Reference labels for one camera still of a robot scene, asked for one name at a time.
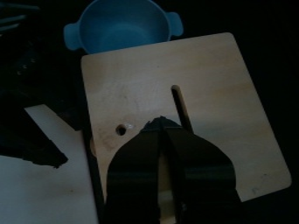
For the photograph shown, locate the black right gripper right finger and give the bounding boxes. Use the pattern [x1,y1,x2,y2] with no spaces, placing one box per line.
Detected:
[160,116,243,224]

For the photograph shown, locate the wooden cutting board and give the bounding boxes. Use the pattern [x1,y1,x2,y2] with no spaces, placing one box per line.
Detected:
[78,31,293,224]

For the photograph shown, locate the blue bowl with handles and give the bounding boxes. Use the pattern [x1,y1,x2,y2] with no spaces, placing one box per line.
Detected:
[62,0,184,55]

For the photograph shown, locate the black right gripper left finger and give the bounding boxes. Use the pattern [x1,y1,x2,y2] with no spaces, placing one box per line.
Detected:
[104,115,164,224]

